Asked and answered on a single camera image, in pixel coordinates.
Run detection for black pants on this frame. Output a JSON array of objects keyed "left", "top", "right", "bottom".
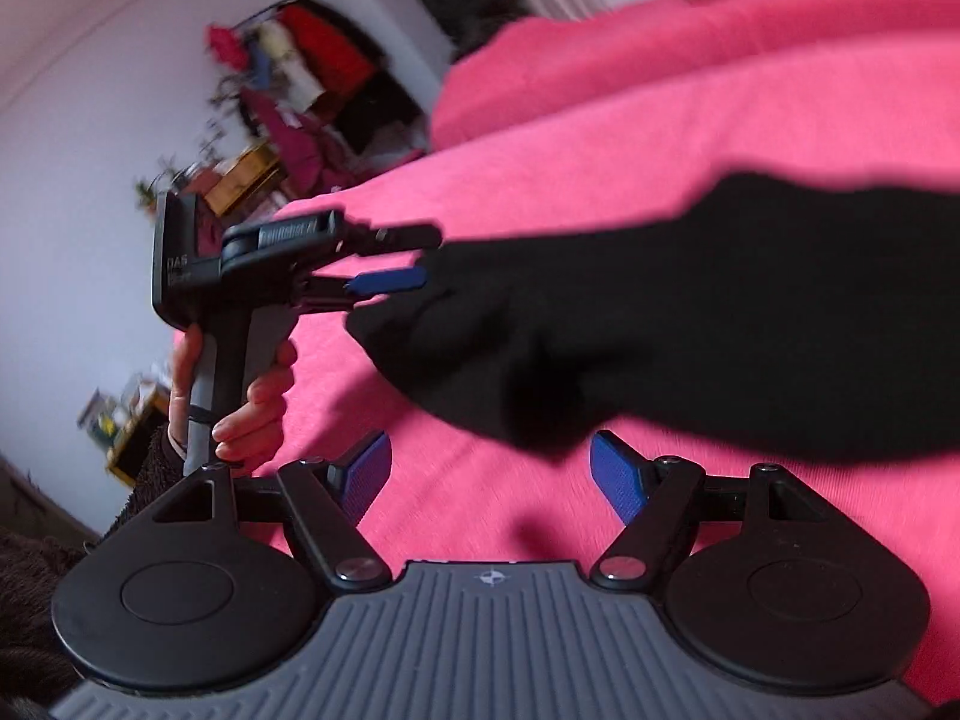
[{"left": 347, "top": 172, "right": 958, "bottom": 461}]

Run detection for dark fuzzy sleeve forearm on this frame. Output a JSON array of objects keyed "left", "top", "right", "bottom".
[{"left": 2, "top": 427, "right": 184, "bottom": 718}]

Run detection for person's left hand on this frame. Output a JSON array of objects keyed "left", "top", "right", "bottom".
[{"left": 166, "top": 323, "right": 301, "bottom": 473}]

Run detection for wooden shelf rack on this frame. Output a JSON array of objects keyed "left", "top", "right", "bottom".
[{"left": 133, "top": 136, "right": 290, "bottom": 223}]

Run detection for hanging clothes pile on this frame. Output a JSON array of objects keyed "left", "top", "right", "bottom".
[{"left": 205, "top": 0, "right": 427, "bottom": 199}]

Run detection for cluttered side table items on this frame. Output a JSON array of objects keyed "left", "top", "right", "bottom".
[{"left": 76, "top": 374, "right": 169, "bottom": 488}]

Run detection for far pink bed blanket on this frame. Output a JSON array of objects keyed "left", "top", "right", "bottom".
[{"left": 430, "top": 0, "right": 958, "bottom": 149}]

